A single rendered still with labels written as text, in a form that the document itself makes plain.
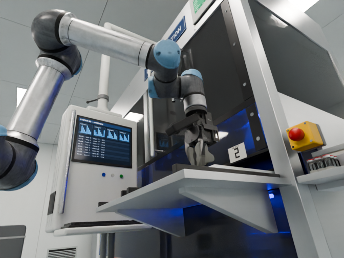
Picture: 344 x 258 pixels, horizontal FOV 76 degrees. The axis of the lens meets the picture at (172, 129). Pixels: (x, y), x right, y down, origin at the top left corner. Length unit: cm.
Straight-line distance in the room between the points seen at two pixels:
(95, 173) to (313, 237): 114
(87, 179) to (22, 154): 76
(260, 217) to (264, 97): 42
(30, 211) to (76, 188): 458
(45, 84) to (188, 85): 45
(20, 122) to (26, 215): 524
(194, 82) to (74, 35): 39
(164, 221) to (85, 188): 54
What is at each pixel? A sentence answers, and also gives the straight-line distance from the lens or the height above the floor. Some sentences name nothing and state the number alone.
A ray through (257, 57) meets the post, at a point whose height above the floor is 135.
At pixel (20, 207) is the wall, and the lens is 597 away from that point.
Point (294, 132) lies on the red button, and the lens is 75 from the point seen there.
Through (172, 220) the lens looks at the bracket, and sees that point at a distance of 114.
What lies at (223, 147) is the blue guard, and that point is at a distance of 97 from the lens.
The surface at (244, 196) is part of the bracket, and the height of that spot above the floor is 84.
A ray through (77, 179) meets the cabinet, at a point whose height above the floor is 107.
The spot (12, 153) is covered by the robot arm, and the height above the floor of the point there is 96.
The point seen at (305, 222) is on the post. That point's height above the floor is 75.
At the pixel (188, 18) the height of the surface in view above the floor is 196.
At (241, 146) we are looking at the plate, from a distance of 90.
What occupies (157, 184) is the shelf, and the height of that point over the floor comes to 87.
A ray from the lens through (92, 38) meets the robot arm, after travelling 72.
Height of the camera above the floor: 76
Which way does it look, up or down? 25 degrees up
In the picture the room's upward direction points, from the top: 5 degrees counter-clockwise
